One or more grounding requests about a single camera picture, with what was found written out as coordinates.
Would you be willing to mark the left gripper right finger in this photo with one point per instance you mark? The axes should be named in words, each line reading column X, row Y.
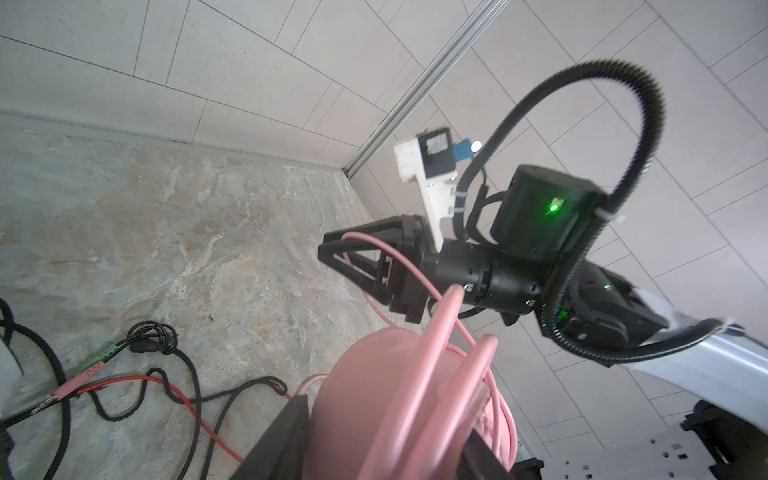
column 477, row 461

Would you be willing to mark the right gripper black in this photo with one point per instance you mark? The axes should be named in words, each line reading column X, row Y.
column 386, row 279

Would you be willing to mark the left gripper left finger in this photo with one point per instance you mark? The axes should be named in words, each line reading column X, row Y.
column 279, row 453

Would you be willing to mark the pink headphones with cable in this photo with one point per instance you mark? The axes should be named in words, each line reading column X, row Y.
column 401, row 405

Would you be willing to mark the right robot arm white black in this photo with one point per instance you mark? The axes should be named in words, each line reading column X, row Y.
column 524, row 251

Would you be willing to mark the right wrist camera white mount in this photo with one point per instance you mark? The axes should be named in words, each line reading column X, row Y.
column 430, row 160

